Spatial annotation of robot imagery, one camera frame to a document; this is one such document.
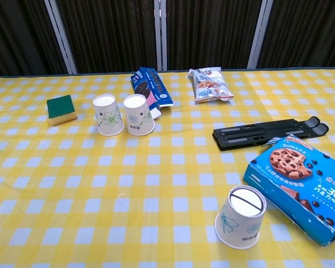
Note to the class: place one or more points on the grey partition frame post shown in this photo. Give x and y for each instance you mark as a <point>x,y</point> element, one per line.
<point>160,33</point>
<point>258,36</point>
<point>60,39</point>

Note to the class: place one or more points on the dark blue sandwich cookie box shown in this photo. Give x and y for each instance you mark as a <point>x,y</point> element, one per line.
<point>155,83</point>

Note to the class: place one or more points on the white snack bag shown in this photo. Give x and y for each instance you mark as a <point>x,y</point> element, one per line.
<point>209,85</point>

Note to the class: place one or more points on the teal chocolate chip cookie box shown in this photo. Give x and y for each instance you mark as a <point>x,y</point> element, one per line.
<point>296,178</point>

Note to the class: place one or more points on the green and yellow sponge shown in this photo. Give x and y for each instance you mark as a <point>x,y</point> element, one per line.
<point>61,110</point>

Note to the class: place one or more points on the black folding stand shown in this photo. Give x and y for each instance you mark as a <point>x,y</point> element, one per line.
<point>254,134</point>

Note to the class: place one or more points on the yellow checkered tablecloth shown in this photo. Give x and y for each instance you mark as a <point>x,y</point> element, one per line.
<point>156,173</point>

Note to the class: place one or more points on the dark corrugated partition panel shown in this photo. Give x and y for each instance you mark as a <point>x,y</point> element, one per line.
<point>16,36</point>
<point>111,33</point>
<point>310,33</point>
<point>212,33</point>

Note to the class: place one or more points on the white paper cup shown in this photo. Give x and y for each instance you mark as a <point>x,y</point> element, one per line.
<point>108,118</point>
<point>138,118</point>
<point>240,223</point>

